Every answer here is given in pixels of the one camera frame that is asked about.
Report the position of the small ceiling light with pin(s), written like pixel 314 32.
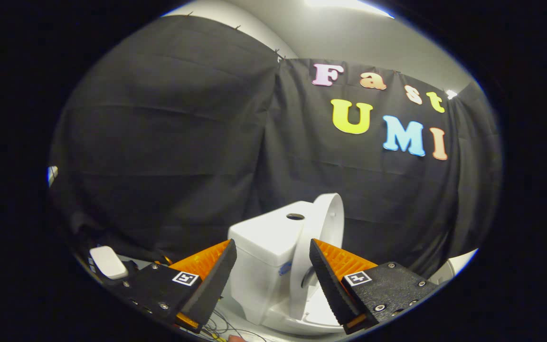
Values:
pixel 451 94

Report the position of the white rounded device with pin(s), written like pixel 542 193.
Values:
pixel 108 262

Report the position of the white toilet lid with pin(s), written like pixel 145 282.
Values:
pixel 325 223

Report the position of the black backdrop cloth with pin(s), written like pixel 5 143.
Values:
pixel 183 142

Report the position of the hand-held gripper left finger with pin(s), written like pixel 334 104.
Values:
pixel 214 285

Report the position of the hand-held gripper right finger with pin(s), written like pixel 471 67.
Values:
pixel 330 285

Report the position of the white ceramic toilet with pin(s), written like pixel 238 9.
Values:
pixel 264 247

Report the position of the white drawer cabinet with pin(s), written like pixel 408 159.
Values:
pixel 461 260

